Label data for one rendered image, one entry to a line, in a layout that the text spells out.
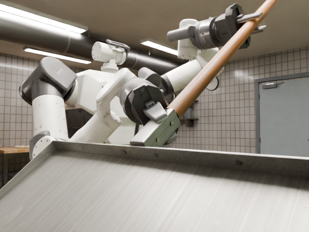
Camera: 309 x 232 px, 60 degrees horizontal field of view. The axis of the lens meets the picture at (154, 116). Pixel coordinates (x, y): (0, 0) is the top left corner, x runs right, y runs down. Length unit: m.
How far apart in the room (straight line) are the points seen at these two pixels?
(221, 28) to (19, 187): 0.64
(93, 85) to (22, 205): 0.47
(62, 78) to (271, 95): 4.64
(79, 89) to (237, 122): 4.78
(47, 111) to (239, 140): 4.90
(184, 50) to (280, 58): 4.50
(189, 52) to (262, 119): 4.45
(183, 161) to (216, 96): 5.41
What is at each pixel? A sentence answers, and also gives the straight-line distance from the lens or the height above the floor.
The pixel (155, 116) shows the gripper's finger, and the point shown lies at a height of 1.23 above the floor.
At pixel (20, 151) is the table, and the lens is 4.73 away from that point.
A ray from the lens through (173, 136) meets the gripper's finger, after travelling 0.44.
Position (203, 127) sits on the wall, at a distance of 5.89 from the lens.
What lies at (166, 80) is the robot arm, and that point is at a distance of 1.11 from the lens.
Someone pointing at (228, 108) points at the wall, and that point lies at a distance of 5.60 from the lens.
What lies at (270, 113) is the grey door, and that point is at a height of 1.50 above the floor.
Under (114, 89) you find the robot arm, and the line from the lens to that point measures 0.63.
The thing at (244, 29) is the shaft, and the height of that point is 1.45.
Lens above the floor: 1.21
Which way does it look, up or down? 3 degrees up
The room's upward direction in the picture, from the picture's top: straight up
